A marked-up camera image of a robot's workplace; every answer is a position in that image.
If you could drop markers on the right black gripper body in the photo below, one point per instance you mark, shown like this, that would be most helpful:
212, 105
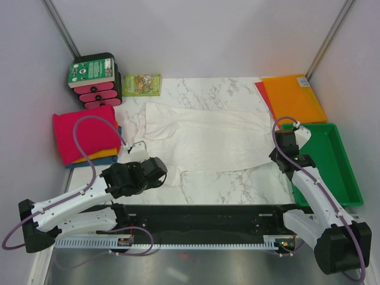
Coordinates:
274, 155

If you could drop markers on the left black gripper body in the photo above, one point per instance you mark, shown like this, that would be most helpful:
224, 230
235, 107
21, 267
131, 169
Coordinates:
149, 186

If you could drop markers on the white t shirt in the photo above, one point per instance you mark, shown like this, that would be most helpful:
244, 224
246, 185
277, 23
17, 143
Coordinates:
189, 140

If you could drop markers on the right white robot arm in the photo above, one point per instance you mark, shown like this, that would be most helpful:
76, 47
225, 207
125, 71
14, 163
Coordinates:
339, 242

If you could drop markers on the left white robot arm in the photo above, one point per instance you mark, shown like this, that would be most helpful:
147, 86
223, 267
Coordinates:
75, 212

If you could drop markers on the yellow folded t shirt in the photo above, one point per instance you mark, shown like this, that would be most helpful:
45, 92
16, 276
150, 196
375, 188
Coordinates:
104, 157

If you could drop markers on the green plastic tray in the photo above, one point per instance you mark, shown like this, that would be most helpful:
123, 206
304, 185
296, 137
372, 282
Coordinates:
326, 149

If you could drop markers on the orange plastic board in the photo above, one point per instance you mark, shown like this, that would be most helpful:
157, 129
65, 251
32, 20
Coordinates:
293, 96

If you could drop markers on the red plastic board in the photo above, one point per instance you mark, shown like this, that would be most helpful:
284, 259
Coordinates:
261, 88

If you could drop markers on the pink folded t shirt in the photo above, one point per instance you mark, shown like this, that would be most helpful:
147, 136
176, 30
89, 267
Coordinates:
92, 134

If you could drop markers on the lime green picture book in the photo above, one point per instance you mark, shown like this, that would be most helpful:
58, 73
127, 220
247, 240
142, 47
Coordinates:
142, 85

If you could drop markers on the black pink drawer unit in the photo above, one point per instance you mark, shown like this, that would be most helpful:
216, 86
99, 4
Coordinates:
96, 95

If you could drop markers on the green book on drawers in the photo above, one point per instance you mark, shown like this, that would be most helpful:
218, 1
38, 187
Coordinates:
91, 72

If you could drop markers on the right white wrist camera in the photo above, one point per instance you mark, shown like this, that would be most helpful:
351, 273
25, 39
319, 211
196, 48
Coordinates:
302, 134

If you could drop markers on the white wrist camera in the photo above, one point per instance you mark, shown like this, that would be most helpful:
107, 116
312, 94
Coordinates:
138, 152
302, 134

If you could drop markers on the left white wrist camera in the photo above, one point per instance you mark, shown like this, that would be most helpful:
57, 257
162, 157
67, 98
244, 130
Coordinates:
138, 152

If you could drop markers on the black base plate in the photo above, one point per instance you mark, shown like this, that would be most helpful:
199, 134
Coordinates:
202, 223

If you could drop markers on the white slotted cable duct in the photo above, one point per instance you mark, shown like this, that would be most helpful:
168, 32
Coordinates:
123, 242

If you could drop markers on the aluminium rail frame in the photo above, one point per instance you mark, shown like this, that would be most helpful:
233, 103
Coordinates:
68, 266

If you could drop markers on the right aluminium corner post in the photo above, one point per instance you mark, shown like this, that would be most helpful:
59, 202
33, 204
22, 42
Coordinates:
333, 31

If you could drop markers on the aluminium corner post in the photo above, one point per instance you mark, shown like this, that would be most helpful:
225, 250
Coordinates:
333, 31
61, 27

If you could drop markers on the left aluminium corner post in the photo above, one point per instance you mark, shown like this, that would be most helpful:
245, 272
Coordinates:
61, 27

